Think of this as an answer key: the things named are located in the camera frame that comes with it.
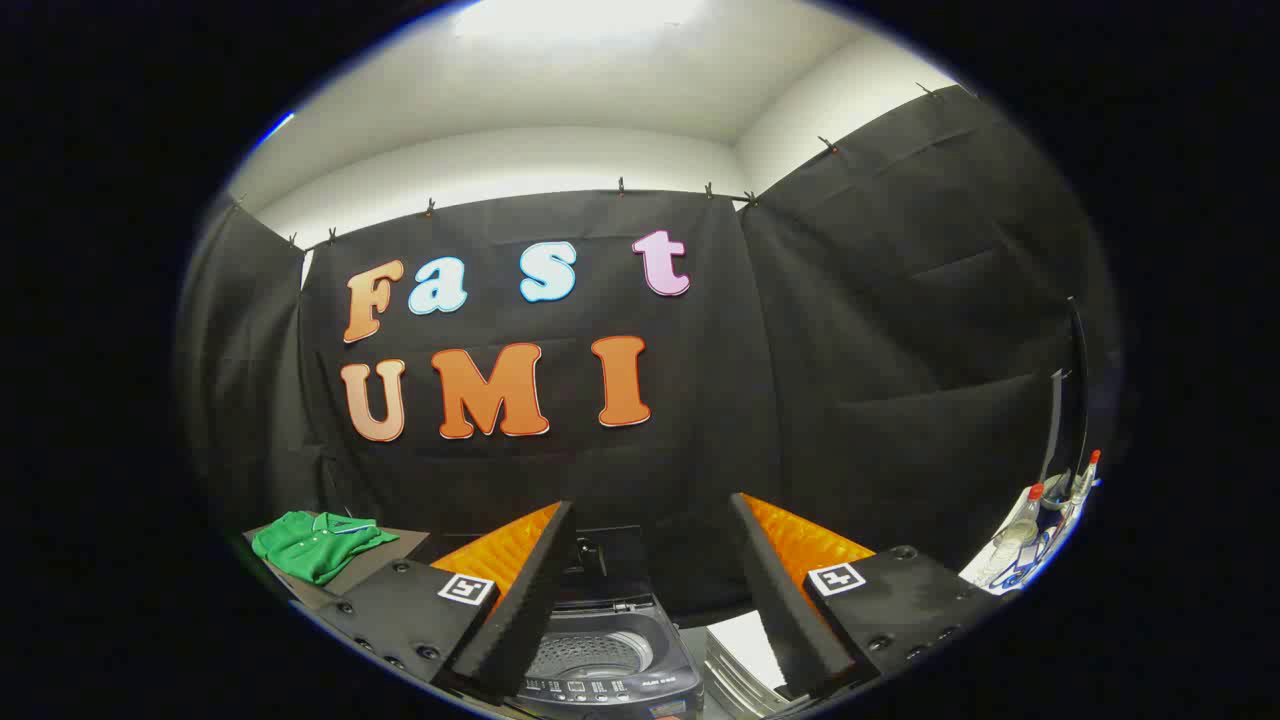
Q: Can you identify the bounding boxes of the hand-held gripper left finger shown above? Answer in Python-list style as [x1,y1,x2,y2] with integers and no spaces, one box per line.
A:
[315,500,579,701]

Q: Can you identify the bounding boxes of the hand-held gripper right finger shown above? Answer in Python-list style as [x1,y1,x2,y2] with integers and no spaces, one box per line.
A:
[728,492,1001,701]

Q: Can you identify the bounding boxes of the dark transparent washing machine lid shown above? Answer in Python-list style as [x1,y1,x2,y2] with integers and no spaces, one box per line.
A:
[560,525,653,606]

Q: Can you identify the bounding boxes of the grey washing machine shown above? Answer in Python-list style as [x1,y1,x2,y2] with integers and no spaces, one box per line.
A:
[505,590,706,720]

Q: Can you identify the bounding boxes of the green polo shirt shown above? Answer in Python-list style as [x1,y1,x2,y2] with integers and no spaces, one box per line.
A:
[252,511,399,586]

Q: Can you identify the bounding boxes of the white ridged panel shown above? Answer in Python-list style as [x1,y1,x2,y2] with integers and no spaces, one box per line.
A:
[703,612,801,719]

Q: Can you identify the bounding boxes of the grey side table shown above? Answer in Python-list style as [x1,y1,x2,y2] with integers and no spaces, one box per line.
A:
[243,525,471,611]

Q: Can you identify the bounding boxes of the white side table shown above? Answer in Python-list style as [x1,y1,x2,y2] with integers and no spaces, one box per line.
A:
[958,478,1103,597]

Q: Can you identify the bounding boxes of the black curved stand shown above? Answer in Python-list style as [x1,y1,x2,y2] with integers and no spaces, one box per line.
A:
[1040,295,1094,491]

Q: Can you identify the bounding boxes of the blue cable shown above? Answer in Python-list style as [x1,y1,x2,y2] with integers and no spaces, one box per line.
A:
[995,530,1063,591]

